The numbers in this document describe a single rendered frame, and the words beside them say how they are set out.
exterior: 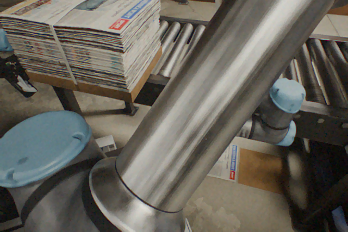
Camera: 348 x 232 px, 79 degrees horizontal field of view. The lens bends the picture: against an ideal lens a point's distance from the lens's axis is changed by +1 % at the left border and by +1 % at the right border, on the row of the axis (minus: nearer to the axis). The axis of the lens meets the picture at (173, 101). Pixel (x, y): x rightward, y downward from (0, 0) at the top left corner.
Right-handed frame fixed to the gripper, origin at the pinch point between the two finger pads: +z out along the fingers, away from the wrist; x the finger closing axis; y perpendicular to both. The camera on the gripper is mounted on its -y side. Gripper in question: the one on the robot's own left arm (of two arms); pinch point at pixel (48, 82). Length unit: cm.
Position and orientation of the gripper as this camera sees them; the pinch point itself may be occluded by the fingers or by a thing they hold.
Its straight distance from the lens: 88.2
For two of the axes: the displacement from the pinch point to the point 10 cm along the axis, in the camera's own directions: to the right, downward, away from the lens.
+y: 0.0, -7.2, -6.9
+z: 9.6, 1.9, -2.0
